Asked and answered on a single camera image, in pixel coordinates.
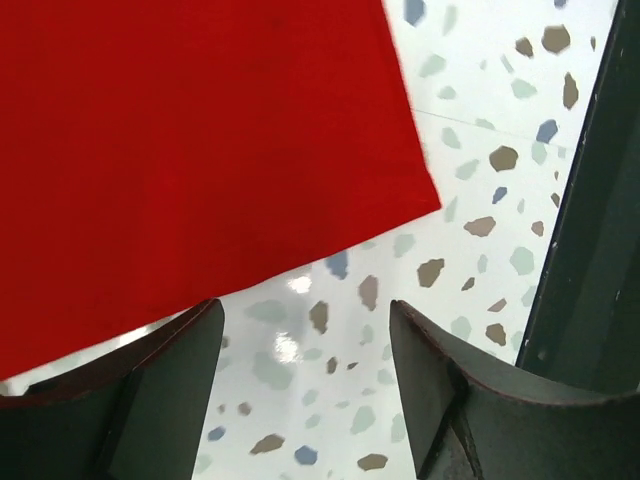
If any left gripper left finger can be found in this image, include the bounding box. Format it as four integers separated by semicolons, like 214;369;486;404
1;299;224;480

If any red t-shirt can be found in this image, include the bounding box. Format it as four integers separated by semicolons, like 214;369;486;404
1;1;440;378

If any dark vertical frame post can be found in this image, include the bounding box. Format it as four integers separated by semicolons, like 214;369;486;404
516;1;639;394

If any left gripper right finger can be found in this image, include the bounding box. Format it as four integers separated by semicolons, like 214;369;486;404
389;300;639;479

